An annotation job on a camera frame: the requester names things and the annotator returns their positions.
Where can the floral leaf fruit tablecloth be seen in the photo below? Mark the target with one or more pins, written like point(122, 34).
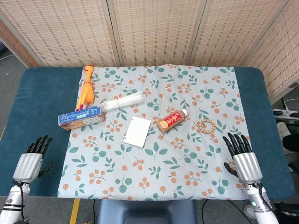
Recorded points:
point(151, 168)

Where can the blue grey robot torso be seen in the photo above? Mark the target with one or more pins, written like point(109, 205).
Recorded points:
point(147, 212)

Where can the white shoe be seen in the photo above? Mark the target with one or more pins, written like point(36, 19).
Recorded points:
point(283, 129)

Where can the blue biscuit box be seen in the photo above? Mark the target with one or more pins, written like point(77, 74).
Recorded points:
point(80, 119)

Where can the clear plastic straw bundle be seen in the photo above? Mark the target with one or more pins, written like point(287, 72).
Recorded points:
point(130, 100)

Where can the brown drink bottle red label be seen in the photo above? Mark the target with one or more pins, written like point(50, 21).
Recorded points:
point(171, 121)

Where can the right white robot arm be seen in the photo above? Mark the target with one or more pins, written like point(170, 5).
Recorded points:
point(261, 205)

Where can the orange rubber chicken toy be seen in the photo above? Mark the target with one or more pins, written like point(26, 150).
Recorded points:
point(86, 91)

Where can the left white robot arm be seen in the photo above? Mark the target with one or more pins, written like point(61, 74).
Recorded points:
point(11, 203)

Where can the white rectangular board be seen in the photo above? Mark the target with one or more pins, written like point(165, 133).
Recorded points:
point(137, 131)

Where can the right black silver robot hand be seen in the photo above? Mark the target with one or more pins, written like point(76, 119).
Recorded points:
point(247, 165)

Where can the woven bamboo screen panel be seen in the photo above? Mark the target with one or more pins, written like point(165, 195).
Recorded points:
point(280, 53)
point(60, 30)
point(14, 44)
point(156, 30)
point(238, 30)

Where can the white floor stand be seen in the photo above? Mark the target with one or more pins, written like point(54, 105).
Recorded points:
point(286, 113)

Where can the tan rubber band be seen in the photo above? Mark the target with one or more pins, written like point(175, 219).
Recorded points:
point(119, 102)

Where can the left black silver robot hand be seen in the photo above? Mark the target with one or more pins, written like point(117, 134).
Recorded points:
point(26, 165)

